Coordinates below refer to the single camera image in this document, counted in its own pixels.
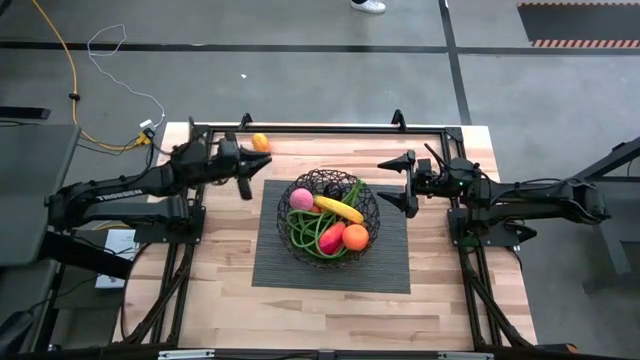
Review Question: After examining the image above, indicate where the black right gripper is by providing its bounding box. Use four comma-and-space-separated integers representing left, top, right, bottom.
376, 149, 444, 219

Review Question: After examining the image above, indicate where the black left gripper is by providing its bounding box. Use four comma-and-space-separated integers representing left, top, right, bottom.
214, 131, 273, 202

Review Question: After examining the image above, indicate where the pink peach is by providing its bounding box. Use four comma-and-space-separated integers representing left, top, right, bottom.
289, 187, 315, 212

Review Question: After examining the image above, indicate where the yellow banana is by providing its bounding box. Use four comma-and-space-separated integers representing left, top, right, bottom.
313, 194, 365, 225

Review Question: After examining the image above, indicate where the orange fruit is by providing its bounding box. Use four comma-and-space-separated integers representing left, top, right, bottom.
342, 223, 371, 252

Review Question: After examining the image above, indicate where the green long bean bundle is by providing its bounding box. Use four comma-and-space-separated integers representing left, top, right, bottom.
285, 178, 369, 260

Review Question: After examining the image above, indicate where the grey woven placemat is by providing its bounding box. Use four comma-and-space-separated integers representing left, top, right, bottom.
251, 179, 412, 295

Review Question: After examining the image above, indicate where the red yellow mango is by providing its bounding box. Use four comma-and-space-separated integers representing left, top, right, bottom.
317, 222, 347, 256

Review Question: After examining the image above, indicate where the black wire basket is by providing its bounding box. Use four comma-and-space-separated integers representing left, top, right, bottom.
276, 168, 381, 269

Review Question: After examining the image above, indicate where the yellow orange lemon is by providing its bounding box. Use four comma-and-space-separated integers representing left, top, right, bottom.
251, 132, 272, 154

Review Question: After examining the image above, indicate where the white box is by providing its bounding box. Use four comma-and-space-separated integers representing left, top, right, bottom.
94, 228, 140, 291

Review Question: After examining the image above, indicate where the person's foot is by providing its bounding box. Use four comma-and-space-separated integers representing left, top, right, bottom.
349, 0, 388, 15

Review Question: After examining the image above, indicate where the black hazard striped floor mat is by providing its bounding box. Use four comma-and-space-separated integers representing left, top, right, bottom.
517, 2, 640, 50

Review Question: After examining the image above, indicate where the black flat bar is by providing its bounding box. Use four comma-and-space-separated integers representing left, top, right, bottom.
0, 105, 52, 121

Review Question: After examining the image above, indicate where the black aluminium table frame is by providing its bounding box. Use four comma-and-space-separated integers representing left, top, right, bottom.
112, 108, 539, 351

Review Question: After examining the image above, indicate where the white cable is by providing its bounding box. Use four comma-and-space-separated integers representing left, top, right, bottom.
86, 23, 167, 130

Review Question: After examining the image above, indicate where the silver bracket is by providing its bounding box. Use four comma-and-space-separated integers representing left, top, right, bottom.
157, 349, 216, 360
438, 351, 495, 360

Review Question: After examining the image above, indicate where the yellow cable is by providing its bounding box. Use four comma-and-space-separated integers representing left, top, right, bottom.
30, 0, 154, 152

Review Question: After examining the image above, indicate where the black camera rig stand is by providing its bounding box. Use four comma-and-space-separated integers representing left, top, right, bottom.
569, 134, 640, 295

